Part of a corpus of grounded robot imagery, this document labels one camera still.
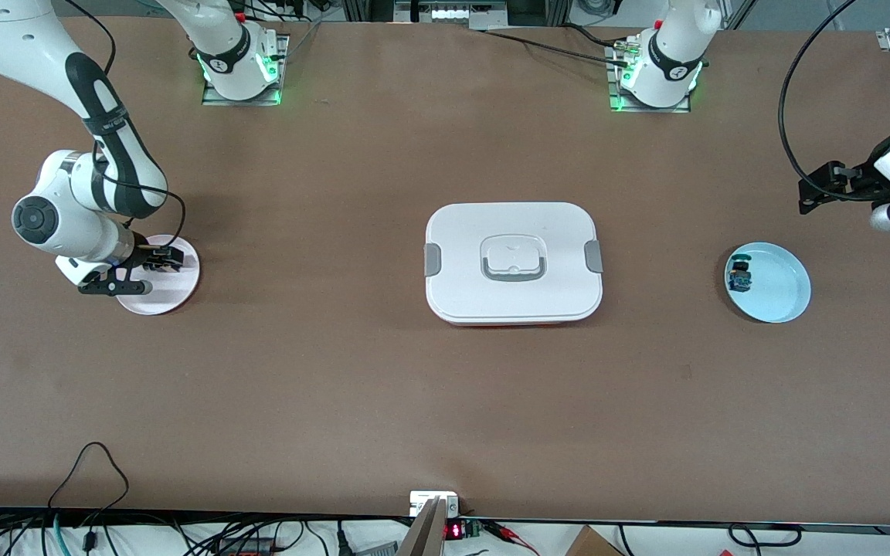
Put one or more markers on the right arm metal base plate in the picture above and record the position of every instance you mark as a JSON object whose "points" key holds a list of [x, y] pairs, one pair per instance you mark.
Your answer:
{"points": [[244, 101]]}

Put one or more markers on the light blue round plate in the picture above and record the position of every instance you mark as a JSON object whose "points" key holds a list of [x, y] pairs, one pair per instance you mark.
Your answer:
{"points": [[781, 286]]}

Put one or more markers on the red clip lead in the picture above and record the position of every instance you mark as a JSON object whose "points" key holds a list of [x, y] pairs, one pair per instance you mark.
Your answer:
{"points": [[511, 534]]}

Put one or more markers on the brown cardboard box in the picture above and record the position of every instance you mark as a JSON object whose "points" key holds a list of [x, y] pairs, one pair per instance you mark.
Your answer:
{"points": [[592, 544]]}

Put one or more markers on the white lidded lunch box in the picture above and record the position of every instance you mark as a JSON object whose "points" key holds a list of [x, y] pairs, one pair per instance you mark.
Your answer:
{"points": [[460, 293]]}

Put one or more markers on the white power strip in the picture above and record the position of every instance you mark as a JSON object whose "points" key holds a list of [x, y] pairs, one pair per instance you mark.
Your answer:
{"points": [[449, 13]]}

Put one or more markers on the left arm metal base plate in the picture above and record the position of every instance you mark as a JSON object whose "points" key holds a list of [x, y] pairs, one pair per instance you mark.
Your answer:
{"points": [[650, 109]]}

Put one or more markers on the red digit display module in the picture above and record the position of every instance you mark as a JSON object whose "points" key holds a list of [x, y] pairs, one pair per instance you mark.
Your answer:
{"points": [[454, 531]]}

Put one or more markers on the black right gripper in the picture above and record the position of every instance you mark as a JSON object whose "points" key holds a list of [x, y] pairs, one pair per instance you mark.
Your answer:
{"points": [[146, 254]]}

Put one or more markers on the grey metal post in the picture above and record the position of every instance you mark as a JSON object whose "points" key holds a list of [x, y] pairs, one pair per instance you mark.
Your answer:
{"points": [[426, 537]]}

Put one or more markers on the pink round plate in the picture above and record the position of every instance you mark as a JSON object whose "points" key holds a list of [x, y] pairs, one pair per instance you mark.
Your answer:
{"points": [[171, 293]]}

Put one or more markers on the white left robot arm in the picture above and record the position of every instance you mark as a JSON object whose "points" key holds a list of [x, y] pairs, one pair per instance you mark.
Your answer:
{"points": [[673, 46]]}

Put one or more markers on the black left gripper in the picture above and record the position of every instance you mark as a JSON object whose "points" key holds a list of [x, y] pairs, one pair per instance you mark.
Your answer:
{"points": [[865, 180]]}

